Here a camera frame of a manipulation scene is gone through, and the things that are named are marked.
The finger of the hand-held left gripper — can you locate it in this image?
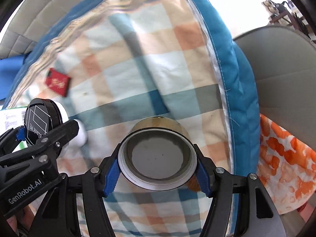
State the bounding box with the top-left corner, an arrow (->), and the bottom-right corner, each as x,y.
0,126 -> 27,155
0,119 -> 80,178

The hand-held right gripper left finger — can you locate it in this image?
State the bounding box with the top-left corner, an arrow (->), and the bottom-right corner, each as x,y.
28,149 -> 122,237

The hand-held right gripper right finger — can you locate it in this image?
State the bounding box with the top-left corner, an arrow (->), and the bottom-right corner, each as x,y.
194,144 -> 282,237

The white rounded small case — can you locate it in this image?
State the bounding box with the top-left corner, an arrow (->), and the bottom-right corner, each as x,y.
62,119 -> 88,157

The white round jar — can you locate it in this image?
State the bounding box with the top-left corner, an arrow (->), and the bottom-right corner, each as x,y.
55,101 -> 68,122

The black round tin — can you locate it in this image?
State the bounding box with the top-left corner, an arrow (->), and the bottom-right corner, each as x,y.
25,98 -> 63,145

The red small box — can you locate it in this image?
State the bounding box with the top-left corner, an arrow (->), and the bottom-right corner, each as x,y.
45,68 -> 72,96

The person's left hand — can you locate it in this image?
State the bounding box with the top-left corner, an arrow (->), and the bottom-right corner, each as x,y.
0,206 -> 32,237

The blue foam mat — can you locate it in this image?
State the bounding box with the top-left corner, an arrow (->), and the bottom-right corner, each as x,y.
0,55 -> 28,100

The orange white patterned cloth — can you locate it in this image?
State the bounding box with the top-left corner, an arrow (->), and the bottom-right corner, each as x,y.
257,114 -> 316,214

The checked blanket blue border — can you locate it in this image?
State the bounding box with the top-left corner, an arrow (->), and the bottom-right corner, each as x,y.
5,0 -> 262,237

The white padded chair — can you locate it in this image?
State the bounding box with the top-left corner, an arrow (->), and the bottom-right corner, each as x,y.
0,0 -> 98,60

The grey chair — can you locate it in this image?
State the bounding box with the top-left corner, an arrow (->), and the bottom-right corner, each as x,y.
233,26 -> 316,230

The dark wooden chair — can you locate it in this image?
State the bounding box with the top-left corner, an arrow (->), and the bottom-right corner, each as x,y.
270,2 -> 316,41

